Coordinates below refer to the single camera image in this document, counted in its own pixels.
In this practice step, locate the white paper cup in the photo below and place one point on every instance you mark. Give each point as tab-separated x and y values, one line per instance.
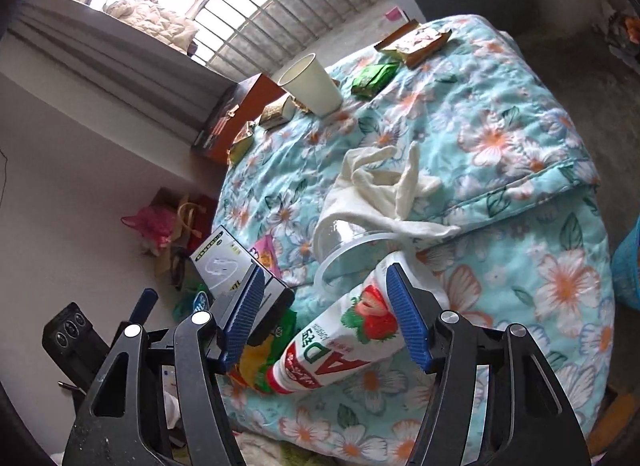
312	85

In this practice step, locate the clear plastic cup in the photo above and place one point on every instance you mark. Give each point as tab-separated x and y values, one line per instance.
345	256

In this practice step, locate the pink snack wrapper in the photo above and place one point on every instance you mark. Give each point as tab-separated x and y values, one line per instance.
265	258

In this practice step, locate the white gloves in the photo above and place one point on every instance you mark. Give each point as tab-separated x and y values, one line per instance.
380	196

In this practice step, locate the brown snack packet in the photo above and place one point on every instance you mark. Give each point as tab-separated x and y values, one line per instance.
417	43

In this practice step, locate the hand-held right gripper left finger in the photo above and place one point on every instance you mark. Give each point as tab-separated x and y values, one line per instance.
242	316

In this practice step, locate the cream quilted jacket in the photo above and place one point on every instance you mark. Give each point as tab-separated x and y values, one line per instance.
150	23

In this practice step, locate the white strawberry yogurt bottle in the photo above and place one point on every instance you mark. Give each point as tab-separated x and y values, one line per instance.
325	346

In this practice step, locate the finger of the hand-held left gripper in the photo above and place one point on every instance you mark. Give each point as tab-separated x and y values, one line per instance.
145	306

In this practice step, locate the wooden stool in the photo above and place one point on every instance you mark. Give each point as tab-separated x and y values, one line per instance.
610	421

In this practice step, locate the metal window railing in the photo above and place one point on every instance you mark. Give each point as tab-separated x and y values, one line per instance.
280	10

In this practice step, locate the white cardboard box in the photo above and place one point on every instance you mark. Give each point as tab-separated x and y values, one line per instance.
220	261

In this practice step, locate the red gift bag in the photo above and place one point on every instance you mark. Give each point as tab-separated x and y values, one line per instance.
200	216

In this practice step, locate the pink plastic bag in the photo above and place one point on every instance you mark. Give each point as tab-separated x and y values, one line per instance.
150	226

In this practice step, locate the blue plastic wastebasket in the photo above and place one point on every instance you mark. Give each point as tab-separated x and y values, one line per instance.
627	266

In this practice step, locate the green chip bag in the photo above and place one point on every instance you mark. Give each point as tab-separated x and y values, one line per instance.
260	366

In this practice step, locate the black and orange bag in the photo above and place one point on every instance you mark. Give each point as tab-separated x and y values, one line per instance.
625	35

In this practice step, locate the orange brown box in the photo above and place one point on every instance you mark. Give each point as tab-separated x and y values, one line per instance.
240	110

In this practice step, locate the floral turquoise blanket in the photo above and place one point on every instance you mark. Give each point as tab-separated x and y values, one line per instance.
500	95

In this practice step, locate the green snack packet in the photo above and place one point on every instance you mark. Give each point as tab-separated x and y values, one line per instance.
375	78

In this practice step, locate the grey curtain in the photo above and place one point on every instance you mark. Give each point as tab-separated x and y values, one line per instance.
125	75

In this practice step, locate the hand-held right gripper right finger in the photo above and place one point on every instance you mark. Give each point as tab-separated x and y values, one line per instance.
407	321

